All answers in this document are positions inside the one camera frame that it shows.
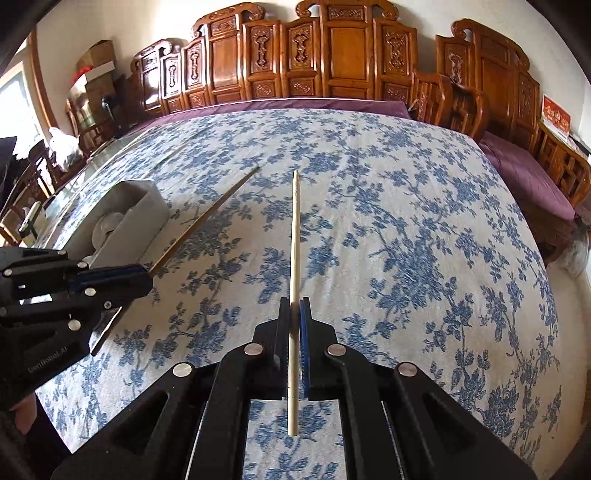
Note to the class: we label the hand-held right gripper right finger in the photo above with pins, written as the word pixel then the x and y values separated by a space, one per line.
pixel 304 350

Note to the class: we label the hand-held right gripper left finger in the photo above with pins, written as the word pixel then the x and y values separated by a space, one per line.
pixel 279 350

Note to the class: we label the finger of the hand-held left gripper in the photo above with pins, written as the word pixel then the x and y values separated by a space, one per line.
pixel 115 293
pixel 115 273

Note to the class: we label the grey utensil tray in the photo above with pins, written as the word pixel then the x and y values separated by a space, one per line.
pixel 138 217

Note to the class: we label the dark brown chopstick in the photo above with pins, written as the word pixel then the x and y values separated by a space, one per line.
pixel 207 217

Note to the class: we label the light bamboo chopstick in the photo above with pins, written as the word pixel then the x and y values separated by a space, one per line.
pixel 295 240

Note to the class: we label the clear plastic bag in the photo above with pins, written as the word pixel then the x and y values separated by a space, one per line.
pixel 64 150

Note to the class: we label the blue floral tablecloth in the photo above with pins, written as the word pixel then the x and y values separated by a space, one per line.
pixel 392 230

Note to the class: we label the dark wooden chair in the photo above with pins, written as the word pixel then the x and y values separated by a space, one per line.
pixel 90 122

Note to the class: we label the stacked cardboard boxes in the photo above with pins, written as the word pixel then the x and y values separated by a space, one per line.
pixel 90 78

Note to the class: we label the cardboard box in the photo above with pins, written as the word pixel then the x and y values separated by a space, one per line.
pixel 97 55

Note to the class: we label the long purple seat cushion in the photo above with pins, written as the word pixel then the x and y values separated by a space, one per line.
pixel 300 107

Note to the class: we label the short purple seat cushion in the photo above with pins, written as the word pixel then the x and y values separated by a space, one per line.
pixel 526 175

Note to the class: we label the wooden armchair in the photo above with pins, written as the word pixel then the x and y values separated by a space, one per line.
pixel 434 99
pixel 471 113

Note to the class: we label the long carved wooden bench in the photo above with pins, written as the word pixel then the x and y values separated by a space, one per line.
pixel 341 55

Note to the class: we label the red box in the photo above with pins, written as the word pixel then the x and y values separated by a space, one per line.
pixel 555 115

